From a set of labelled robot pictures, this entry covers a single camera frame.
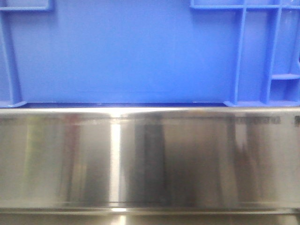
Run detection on large blue plastic bin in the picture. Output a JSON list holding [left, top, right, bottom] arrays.
[[0, 0, 300, 108]]

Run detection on stainless steel shelf rail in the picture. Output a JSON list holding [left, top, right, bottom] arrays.
[[0, 107, 300, 225]]

